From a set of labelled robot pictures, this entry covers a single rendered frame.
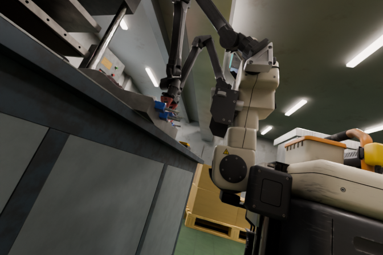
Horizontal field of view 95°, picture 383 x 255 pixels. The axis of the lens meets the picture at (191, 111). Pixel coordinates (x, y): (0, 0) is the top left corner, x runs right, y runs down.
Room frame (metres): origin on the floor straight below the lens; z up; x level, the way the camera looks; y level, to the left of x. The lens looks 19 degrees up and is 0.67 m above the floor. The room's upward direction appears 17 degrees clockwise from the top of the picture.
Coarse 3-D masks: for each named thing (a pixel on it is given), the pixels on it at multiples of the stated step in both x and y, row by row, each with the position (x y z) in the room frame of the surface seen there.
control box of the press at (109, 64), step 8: (88, 56) 1.37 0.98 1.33; (104, 56) 1.38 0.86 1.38; (112, 56) 1.44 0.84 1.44; (80, 64) 1.38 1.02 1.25; (104, 64) 1.41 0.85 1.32; (112, 64) 1.48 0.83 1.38; (120, 64) 1.55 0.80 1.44; (104, 72) 1.44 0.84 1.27; (112, 72) 1.51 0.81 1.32; (120, 72) 1.59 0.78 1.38
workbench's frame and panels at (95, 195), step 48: (0, 48) 0.26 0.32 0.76; (0, 96) 0.31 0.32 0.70; (48, 96) 0.37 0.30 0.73; (96, 96) 0.41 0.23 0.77; (0, 144) 0.34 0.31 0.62; (48, 144) 0.42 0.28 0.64; (96, 144) 0.53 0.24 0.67; (144, 144) 0.76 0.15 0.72; (0, 192) 0.38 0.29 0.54; (48, 192) 0.47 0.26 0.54; (96, 192) 0.61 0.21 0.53; (144, 192) 0.89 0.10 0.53; (0, 240) 0.42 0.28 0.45; (48, 240) 0.52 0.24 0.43; (96, 240) 0.69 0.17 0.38; (144, 240) 1.05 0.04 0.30
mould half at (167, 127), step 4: (164, 124) 0.90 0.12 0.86; (168, 124) 0.94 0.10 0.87; (160, 128) 0.87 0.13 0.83; (164, 128) 0.91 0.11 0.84; (168, 128) 0.95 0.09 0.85; (172, 128) 1.00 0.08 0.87; (176, 128) 1.05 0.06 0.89; (168, 132) 0.97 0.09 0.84; (172, 132) 1.01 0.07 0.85; (176, 132) 1.07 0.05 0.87; (172, 136) 1.03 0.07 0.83
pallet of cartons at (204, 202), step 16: (208, 176) 2.70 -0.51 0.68; (192, 192) 3.02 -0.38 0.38; (208, 192) 2.69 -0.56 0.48; (192, 208) 2.70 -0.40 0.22; (208, 208) 2.69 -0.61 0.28; (224, 208) 2.70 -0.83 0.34; (240, 208) 2.72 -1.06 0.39; (192, 224) 2.67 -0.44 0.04; (208, 224) 3.07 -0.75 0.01; (224, 224) 2.68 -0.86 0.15; (240, 224) 2.72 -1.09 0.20; (240, 240) 2.68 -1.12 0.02
